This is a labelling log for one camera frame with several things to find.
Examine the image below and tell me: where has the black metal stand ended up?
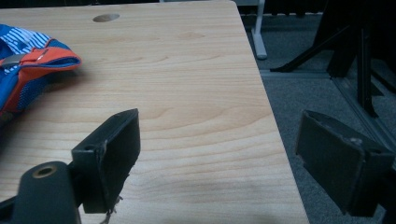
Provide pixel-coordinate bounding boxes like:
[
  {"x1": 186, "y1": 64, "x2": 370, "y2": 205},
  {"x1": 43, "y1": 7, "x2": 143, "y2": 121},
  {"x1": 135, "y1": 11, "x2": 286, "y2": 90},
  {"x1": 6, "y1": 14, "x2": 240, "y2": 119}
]
[{"x1": 269, "y1": 0, "x2": 396, "y2": 119}]

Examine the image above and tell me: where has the blue and orange striped garment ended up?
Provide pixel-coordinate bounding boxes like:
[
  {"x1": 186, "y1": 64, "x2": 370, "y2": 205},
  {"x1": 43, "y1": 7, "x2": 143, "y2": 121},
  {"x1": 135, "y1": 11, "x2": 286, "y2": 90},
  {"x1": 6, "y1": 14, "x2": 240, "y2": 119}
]
[{"x1": 0, "y1": 23, "x2": 83, "y2": 117}]

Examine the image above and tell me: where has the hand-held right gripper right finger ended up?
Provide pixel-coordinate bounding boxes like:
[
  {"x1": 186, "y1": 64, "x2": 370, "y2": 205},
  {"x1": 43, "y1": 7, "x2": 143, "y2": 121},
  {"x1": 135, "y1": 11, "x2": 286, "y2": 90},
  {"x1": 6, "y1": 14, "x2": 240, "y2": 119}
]
[{"x1": 295, "y1": 109, "x2": 396, "y2": 217}]

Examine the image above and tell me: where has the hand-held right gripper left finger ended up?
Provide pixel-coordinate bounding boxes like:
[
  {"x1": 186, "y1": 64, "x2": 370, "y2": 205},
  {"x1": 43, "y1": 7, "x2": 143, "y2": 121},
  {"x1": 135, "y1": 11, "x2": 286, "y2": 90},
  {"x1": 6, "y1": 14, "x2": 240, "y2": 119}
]
[{"x1": 71, "y1": 107, "x2": 142, "y2": 215}]

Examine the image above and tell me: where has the white metal table leg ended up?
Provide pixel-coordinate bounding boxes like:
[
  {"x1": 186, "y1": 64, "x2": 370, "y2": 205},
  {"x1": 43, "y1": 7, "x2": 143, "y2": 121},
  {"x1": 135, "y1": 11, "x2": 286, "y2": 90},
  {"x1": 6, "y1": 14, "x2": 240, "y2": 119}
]
[{"x1": 236, "y1": 0, "x2": 269, "y2": 61}]

